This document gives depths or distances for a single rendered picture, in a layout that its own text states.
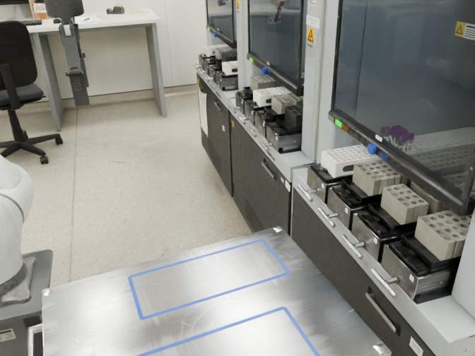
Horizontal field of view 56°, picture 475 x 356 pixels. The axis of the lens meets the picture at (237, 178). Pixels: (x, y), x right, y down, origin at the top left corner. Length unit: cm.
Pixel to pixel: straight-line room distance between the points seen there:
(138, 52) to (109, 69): 33
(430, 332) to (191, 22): 411
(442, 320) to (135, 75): 413
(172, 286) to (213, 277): 9
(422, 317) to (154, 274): 62
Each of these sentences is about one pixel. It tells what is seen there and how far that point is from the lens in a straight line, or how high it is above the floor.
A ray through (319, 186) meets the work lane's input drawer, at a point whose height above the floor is 78.
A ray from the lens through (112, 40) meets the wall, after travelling 474.
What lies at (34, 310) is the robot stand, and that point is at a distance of 126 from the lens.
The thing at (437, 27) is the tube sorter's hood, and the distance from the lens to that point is 106.
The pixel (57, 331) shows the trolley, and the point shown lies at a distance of 100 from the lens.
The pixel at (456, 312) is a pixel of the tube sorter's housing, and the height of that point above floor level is 73.
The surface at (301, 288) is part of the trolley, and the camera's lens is 101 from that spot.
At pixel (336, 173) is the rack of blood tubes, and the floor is 83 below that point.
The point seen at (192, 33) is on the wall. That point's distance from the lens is 482.
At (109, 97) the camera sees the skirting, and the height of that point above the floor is 6.
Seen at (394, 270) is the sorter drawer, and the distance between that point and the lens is 118.
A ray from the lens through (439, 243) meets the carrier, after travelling 114.
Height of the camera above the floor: 150
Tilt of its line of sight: 29 degrees down
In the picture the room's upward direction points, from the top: 2 degrees counter-clockwise
